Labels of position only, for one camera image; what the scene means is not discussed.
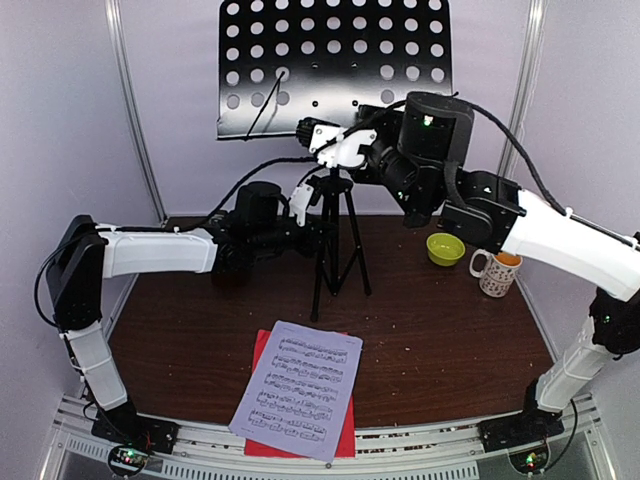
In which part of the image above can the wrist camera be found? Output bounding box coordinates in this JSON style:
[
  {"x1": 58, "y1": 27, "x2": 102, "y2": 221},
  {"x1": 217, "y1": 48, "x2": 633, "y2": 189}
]
[
  {"x1": 289, "y1": 175, "x2": 322, "y2": 227},
  {"x1": 295, "y1": 117, "x2": 377, "y2": 170}
]

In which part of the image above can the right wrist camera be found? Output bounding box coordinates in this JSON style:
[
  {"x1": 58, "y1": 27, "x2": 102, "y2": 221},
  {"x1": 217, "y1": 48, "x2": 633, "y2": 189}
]
[{"x1": 295, "y1": 117, "x2": 377, "y2": 170}]

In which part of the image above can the white sheet music page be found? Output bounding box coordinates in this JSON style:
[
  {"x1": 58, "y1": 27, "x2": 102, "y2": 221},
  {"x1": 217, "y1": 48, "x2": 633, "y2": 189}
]
[{"x1": 229, "y1": 320, "x2": 363, "y2": 463}]

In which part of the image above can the white patterned mug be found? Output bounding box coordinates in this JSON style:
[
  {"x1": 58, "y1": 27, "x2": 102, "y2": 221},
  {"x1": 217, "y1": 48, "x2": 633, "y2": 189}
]
[{"x1": 469, "y1": 249, "x2": 523, "y2": 298}]

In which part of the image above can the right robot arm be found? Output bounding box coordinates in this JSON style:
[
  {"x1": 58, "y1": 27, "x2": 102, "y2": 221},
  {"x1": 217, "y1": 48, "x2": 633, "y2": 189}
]
[{"x1": 345, "y1": 91, "x2": 639, "y2": 442}]

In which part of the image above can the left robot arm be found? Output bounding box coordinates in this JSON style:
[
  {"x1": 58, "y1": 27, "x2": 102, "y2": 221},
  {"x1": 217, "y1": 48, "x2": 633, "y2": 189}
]
[{"x1": 35, "y1": 174, "x2": 337, "y2": 444}]

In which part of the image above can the green bowl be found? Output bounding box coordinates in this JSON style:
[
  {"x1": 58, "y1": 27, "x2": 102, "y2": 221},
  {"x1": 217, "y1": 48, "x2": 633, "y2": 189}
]
[{"x1": 426, "y1": 233, "x2": 466, "y2": 267}]

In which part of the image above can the black music stand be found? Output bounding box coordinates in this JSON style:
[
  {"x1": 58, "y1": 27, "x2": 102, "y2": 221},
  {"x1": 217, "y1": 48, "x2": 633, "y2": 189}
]
[{"x1": 217, "y1": 1, "x2": 452, "y2": 293}]

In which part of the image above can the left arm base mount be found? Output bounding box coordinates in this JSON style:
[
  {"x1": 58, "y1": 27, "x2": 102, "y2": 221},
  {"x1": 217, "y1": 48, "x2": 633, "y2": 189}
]
[{"x1": 91, "y1": 416, "x2": 179, "y2": 477}]

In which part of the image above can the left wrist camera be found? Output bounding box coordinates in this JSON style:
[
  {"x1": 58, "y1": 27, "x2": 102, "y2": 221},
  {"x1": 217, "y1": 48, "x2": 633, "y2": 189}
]
[{"x1": 289, "y1": 175, "x2": 322, "y2": 227}]

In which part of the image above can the right aluminium corner post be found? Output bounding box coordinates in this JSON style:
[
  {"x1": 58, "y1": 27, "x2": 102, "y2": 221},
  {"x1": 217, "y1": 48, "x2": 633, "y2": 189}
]
[{"x1": 499, "y1": 0, "x2": 546, "y2": 176}]

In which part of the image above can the aluminium front rail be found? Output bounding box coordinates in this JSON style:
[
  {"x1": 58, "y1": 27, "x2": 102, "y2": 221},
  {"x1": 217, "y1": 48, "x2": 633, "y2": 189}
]
[{"x1": 38, "y1": 383, "x2": 616, "y2": 479}]

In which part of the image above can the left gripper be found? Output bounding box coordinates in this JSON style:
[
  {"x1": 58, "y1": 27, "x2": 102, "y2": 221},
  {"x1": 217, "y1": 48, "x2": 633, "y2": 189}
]
[{"x1": 251, "y1": 213, "x2": 338, "y2": 258}]

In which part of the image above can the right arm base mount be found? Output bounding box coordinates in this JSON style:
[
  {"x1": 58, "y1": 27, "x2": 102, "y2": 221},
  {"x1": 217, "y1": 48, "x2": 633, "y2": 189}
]
[{"x1": 478, "y1": 414, "x2": 565, "y2": 476}]

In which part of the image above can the brown wooden metronome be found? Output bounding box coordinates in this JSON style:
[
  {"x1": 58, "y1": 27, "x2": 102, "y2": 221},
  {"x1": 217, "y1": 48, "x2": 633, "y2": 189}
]
[{"x1": 210, "y1": 262, "x2": 252, "y2": 289}]

